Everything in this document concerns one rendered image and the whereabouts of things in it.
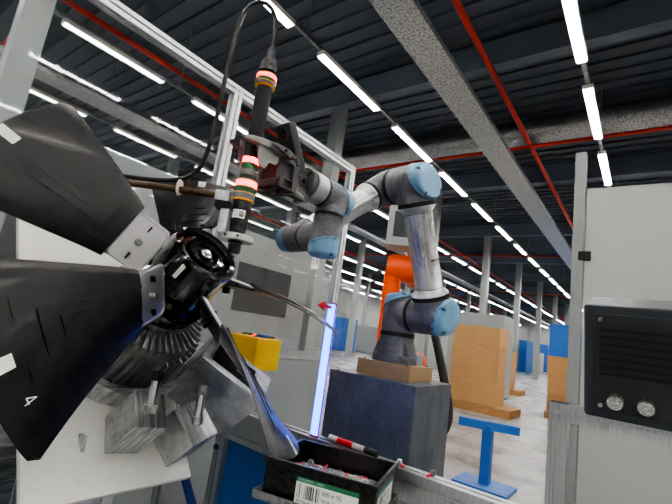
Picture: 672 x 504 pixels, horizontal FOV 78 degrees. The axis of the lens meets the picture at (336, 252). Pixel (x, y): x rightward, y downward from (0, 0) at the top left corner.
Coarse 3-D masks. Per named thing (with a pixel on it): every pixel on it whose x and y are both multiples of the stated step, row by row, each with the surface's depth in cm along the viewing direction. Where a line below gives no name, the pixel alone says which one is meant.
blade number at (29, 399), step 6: (30, 390) 45; (36, 390) 45; (24, 396) 44; (30, 396) 45; (36, 396) 45; (42, 396) 46; (18, 402) 43; (24, 402) 44; (30, 402) 45; (36, 402) 45; (24, 408) 44; (30, 408) 45; (24, 414) 44
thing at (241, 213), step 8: (272, 48) 90; (272, 56) 90; (264, 64) 88; (272, 64) 89; (272, 72) 92; (240, 200) 83; (240, 208) 82; (248, 208) 83; (232, 216) 83; (240, 216) 82; (248, 216) 84; (232, 224) 82; (240, 224) 82; (240, 232) 82; (232, 240) 82; (232, 248) 81; (240, 248) 83
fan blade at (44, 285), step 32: (0, 288) 43; (32, 288) 46; (64, 288) 50; (96, 288) 54; (128, 288) 59; (0, 320) 43; (32, 320) 46; (64, 320) 49; (96, 320) 53; (128, 320) 59; (0, 352) 42; (32, 352) 45; (64, 352) 49; (96, 352) 54; (0, 384) 42; (32, 384) 45; (64, 384) 49; (0, 416) 42; (32, 416) 45; (64, 416) 49; (32, 448) 44
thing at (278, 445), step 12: (228, 336) 65; (228, 348) 72; (240, 360) 62; (252, 372) 66; (252, 384) 61; (264, 396) 64; (264, 408) 60; (264, 420) 57; (276, 420) 63; (264, 432) 55; (276, 432) 59; (276, 444) 56; (288, 444) 62; (276, 456) 55; (288, 456) 59
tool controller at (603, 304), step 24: (600, 312) 69; (624, 312) 67; (648, 312) 65; (600, 336) 69; (624, 336) 67; (648, 336) 65; (600, 360) 69; (624, 360) 67; (648, 360) 65; (600, 384) 69; (624, 384) 67; (648, 384) 65; (600, 408) 69; (624, 408) 67; (648, 408) 64
